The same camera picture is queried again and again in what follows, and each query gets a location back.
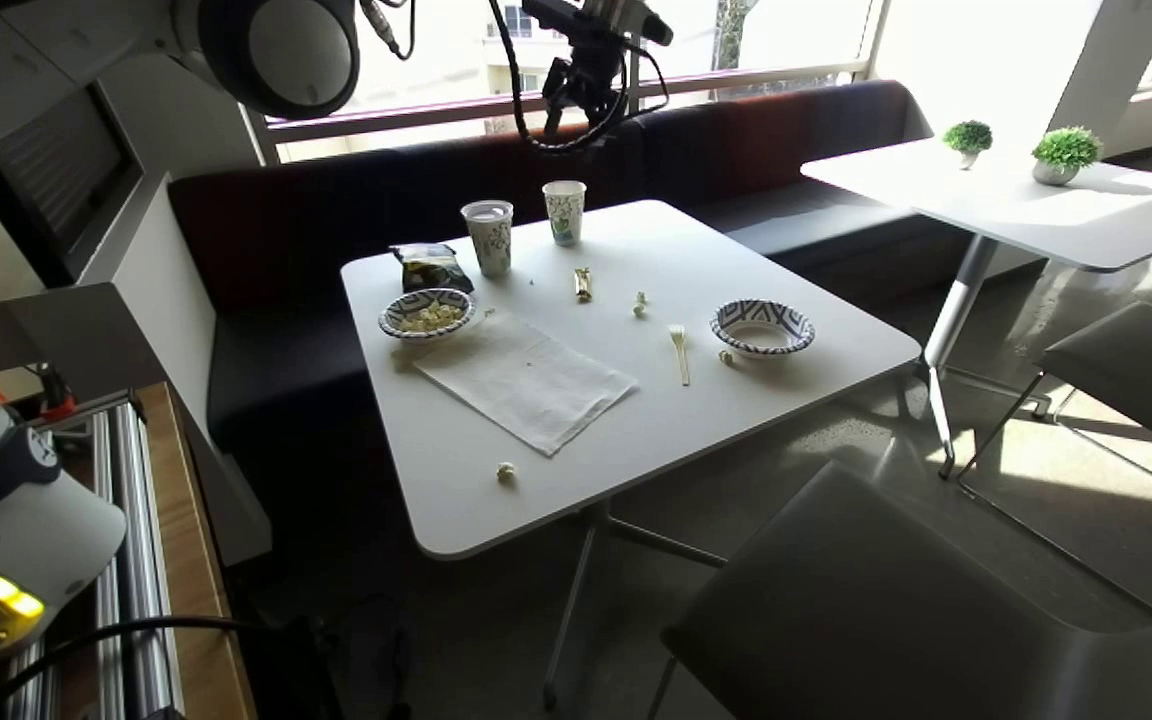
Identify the elongated white food piece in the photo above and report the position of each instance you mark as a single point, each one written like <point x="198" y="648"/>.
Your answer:
<point x="683" y="355"/>

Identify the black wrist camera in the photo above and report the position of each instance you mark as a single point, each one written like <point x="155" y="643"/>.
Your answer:
<point x="600" y="16"/>

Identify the patterned paper cup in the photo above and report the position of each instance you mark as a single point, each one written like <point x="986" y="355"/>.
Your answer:
<point x="567" y="214"/>
<point x="491" y="241"/>

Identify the dark bench sofa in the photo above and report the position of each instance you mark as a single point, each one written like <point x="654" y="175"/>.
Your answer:
<point x="280" y="227"/>

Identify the white side table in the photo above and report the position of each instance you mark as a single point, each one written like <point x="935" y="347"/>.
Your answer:
<point x="1041" y="214"/>

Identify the small green potted plant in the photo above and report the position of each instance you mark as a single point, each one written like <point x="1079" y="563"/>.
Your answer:
<point x="1065" y="148"/>
<point x="966" y="136"/>

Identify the white square table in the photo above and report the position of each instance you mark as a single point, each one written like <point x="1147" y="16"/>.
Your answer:
<point x="683" y="425"/>

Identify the red black clamp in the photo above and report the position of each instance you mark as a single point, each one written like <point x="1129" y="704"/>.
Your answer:
<point x="53" y="398"/>

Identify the blue patterned bowl with food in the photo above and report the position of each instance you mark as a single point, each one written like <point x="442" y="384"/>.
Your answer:
<point x="424" y="316"/>

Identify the grey chair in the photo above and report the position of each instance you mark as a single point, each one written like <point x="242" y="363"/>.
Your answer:
<point x="896" y="612"/>
<point x="1139" y="374"/>

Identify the black snack bag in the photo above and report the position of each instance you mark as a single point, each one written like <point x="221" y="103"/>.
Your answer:
<point x="428" y="271"/>

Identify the white paper napkin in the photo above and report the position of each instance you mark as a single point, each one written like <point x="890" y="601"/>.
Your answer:
<point x="530" y="384"/>

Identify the empty blue patterned bowl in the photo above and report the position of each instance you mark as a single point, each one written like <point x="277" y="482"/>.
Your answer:
<point x="762" y="330"/>

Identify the wooden board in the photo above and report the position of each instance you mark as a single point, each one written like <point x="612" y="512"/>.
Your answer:
<point x="198" y="585"/>

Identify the small white food crumb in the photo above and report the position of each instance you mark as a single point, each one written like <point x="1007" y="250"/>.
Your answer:
<point x="641" y="304"/>
<point x="507" y="475"/>

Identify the aluminium mounting frame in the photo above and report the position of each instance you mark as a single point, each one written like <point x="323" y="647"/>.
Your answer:
<point x="120" y="535"/>

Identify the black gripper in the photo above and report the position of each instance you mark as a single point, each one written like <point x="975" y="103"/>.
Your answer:
<point x="591" y="69"/>

